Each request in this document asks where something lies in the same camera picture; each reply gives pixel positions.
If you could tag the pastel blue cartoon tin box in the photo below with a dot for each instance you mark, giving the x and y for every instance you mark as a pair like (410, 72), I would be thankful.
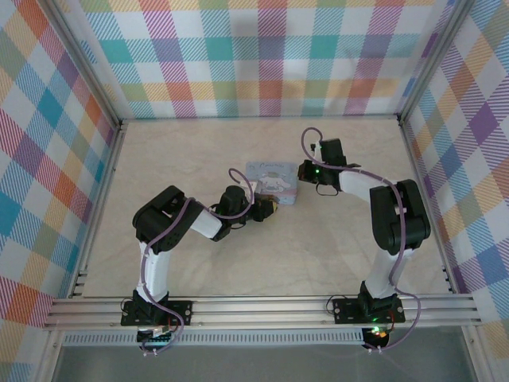
(274, 177)

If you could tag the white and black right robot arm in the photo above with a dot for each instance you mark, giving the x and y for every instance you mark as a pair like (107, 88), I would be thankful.
(354, 183)

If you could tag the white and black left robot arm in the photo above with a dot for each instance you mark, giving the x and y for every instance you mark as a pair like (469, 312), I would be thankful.
(157, 274)

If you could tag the plaid cloth backdrop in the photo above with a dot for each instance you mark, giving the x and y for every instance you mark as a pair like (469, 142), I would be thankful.
(477, 159)
(32, 159)
(258, 59)

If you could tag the grey metal panel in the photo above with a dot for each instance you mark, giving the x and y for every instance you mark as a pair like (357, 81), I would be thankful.
(258, 364)

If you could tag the black controller board orange part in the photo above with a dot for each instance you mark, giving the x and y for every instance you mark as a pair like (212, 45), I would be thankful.
(378, 336)

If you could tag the thin aluminium table edge rail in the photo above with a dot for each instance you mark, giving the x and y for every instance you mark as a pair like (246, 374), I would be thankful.
(258, 118)

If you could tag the long aluminium side rail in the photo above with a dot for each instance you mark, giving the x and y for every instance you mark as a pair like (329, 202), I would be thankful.
(107, 175)
(413, 159)

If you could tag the wide aluminium mounting rail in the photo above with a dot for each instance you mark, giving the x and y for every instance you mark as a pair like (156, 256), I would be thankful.
(258, 310)

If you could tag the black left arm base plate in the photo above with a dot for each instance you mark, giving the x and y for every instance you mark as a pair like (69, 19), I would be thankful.
(183, 312)

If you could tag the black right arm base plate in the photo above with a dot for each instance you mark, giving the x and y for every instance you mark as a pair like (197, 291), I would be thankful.
(346, 310)

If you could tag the aluminium frame post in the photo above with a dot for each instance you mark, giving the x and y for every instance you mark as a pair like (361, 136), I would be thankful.
(85, 63)
(433, 59)

